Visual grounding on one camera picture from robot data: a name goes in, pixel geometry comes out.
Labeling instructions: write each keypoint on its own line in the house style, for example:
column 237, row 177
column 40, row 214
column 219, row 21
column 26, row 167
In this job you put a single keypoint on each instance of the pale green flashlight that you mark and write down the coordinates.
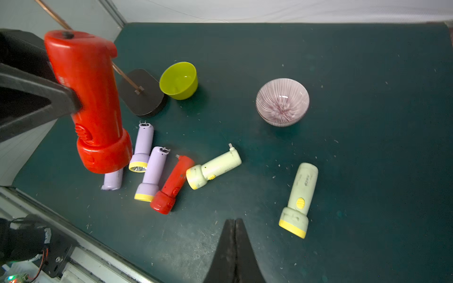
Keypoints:
column 198, row 175
column 294, row 216

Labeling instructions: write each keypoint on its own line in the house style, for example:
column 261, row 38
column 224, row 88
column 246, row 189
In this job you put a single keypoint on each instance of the left green-lit circuit board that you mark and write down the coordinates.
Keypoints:
column 16, row 278

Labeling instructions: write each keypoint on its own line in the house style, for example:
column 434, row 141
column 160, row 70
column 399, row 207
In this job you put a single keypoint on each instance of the copper wire jewelry stand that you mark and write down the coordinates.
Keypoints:
column 140, row 92

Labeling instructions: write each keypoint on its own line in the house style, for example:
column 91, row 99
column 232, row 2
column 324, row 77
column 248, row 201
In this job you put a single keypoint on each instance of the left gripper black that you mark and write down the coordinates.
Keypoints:
column 30, row 94

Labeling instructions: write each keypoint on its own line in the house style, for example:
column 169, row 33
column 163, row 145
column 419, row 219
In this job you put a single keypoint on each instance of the red flashlight horizontal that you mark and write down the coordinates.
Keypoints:
column 83, row 63

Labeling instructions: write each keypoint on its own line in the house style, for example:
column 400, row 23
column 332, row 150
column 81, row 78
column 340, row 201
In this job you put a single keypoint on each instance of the purple flashlight leftmost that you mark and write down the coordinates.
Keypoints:
column 112, row 181

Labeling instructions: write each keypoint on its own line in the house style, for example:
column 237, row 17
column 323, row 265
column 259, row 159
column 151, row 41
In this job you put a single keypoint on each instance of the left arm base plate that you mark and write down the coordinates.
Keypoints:
column 57, row 248

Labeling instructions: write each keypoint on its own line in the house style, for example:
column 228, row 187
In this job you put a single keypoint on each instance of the purple flashlight right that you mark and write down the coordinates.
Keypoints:
column 147, row 190

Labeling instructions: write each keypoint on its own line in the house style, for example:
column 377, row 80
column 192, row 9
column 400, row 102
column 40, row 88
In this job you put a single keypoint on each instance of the purple flashlight middle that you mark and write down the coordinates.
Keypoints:
column 143, row 147

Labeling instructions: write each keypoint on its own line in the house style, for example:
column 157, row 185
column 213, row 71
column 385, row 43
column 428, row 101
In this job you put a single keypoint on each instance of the purple flashlight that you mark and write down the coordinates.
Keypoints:
column 112, row 181
column 147, row 190
column 143, row 147

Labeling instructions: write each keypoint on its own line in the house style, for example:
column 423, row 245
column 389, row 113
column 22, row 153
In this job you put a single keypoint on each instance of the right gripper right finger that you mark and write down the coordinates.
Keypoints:
column 246, row 265

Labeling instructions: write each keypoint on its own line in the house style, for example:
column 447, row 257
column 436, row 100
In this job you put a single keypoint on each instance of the pink striped bowl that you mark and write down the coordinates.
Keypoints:
column 282, row 102

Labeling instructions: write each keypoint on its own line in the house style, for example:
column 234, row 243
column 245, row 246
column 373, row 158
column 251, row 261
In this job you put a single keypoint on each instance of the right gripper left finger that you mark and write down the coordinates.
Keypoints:
column 222, row 269

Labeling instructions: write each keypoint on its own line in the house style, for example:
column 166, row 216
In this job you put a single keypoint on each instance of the lime green bowl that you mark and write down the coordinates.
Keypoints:
column 179, row 81

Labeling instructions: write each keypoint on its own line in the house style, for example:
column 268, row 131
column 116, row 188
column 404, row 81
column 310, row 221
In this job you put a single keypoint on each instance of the red flashlight upright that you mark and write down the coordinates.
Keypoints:
column 165, row 199

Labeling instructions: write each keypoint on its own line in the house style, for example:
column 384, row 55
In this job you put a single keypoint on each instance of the aluminium front rail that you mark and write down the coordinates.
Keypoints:
column 91, row 261

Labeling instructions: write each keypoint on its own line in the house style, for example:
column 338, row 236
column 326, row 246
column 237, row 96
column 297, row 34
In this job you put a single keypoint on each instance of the dark green table mat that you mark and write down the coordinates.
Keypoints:
column 379, row 129

